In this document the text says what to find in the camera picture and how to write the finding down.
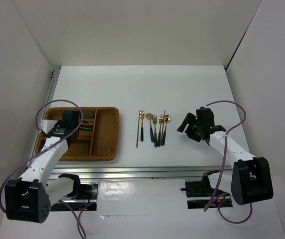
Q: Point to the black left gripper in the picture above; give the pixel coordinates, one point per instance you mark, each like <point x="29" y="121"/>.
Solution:
<point x="57" y="124"/>

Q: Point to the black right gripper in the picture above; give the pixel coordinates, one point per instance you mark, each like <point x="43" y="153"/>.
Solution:
<point x="190" y="118"/>

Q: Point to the gold fork green handle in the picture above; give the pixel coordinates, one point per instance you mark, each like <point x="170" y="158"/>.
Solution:
<point x="160" y="121"/>
<point x="142" y="115"/>
<point x="154" y="121"/>

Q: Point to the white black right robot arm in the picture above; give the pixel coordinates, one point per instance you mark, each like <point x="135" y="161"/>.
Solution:
<point x="245" y="177"/>

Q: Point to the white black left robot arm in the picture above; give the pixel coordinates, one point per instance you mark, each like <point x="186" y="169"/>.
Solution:
<point x="30" y="197"/>

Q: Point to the copper chopstick right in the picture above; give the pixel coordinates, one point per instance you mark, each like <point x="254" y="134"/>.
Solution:
<point x="163" y="117"/>

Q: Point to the copper chopstick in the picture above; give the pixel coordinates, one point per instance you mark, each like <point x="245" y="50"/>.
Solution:
<point x="137" y="138"/>
<point x="163" y="117"/>

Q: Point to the brown wicker divided tray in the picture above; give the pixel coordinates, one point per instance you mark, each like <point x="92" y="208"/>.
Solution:
<point x="98" y="145"/>

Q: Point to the copper chopstick left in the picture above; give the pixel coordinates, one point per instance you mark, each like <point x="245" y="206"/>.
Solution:
<point x="137" y="138"/>

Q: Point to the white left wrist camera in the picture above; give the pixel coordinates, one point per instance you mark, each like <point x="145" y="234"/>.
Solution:
<point x="47" y="125"/>

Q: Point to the aluminium frame rail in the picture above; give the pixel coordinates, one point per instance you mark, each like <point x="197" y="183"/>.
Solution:
<point x="176" y="89"/>

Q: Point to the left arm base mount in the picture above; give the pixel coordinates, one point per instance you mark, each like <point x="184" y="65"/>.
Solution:
<point x="79" y="196"/>

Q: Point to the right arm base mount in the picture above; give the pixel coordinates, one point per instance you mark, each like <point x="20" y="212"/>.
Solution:
<point x="199" y="192"/>

